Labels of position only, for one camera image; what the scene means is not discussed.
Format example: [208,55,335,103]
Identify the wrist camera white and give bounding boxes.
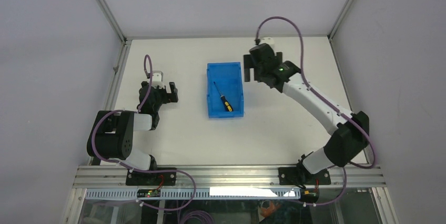
[151,70,165,89]
[260,37,275,50]

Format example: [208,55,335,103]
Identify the orange object under table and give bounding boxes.
[258,200,281,218]

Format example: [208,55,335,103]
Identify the yellow black screwdriver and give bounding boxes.
[214,82,234,112]

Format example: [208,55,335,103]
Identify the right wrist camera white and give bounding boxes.
[260,37,275,50]

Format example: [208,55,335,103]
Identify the coiled purple cable below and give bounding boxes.
[178,210,215,224]

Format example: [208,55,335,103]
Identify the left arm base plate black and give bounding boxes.
[125,167,177,187]

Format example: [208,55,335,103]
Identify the white slotted cable duct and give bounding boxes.
[85,187,300,201]

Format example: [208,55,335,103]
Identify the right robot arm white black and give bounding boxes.
[243,43,369,184]

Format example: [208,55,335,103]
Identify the blue plastic bin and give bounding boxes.
[206,62,244,119]

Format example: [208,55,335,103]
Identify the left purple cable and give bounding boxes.
[91,54,197,212]

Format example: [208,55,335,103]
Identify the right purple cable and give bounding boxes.
[255,16,378,206]

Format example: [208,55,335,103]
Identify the purple cable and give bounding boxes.
[255,16,378,206]
[91,54,197,212]

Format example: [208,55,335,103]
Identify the aluminium rail frame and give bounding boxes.
[62,165,399,223]

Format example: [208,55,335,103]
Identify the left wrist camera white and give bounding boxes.
[151,70,165,89]

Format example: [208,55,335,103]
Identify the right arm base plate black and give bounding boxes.
[278,167,331,186]

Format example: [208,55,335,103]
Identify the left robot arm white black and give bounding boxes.
[87,81,178,171]

